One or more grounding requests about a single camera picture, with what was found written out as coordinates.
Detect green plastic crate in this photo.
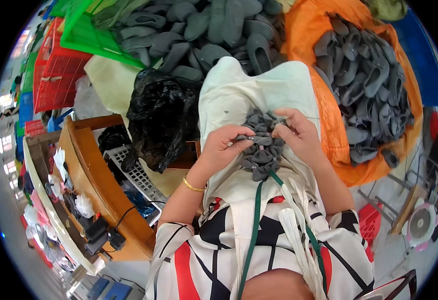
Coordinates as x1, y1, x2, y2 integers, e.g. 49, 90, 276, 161
59, 0, 147, 69

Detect small black plastic bag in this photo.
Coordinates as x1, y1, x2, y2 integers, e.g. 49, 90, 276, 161
98, 124, 132, 155

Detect white plastic lattice tray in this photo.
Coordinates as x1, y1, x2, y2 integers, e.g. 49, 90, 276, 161
103, 145, 169, 212

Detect wooden work table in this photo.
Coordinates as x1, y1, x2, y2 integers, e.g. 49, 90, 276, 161
52, 114, 201, 262

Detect pale yellow foam sheet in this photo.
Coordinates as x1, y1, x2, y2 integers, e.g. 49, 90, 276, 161
83, 55, 156, 118

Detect black box device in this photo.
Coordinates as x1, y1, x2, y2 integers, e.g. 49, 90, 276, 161
85, 216, 109, 241

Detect person's right hand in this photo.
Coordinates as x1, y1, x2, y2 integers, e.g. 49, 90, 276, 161
272, 108, 323, 161

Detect person's legs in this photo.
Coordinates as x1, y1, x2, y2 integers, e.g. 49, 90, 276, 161
198, 56, 322, 211

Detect blue floor boxes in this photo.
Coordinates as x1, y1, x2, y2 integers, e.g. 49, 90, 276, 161
87, 277, 134, 300

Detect person's left hand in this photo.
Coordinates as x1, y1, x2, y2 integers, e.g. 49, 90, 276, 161
198, 125, 257, 177

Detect red plastic crate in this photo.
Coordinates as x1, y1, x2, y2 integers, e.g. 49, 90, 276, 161
33, 17, 94, 114

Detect olive green cloth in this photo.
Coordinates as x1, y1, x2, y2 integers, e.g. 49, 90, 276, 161
365, 0, 408, 22

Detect black power adapter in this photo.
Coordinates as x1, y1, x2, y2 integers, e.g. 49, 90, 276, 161
108, 229, 127, 251

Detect wooden board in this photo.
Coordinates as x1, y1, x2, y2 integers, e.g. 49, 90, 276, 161
390, 184, 428, 236

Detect bunch of grey fabric bows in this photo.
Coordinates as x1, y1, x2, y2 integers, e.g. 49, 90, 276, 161
236, 109, 291, 182

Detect large black plastic bag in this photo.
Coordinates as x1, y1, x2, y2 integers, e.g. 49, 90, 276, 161
121, 67, 201, 173

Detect blue plastic bag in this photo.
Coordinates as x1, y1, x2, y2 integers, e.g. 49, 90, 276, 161
123, 190, 156, 219

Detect red plastic basket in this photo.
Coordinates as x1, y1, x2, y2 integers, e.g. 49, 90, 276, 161
358, 202, 383, 263

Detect clear plastic bag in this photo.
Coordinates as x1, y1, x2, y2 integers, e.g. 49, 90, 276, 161
73, 75, 113, 121

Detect orange sack of grey shoes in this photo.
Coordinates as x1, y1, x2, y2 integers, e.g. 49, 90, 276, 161
281, 0, 424, 187

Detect white shelf with clutter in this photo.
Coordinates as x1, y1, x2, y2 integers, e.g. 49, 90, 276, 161
23, 135, 107, 277

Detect blue plastic stool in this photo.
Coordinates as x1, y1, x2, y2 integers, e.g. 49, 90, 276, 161
47, 108, 74, 133

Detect gold bracelet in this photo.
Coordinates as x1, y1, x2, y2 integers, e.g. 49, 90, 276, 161
182, 174, 208, 193

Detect pink electric fan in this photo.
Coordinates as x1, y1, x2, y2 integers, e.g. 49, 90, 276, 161
401, 202, 438, 253

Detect person's body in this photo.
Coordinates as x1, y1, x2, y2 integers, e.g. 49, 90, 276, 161
146, 187, 417, 300

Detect blue tarp sack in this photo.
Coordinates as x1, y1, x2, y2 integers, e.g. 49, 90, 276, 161
390, 7, 438, 110

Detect heap of grey shoe uppers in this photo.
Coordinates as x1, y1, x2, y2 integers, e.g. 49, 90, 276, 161
112, 0, 288, 84

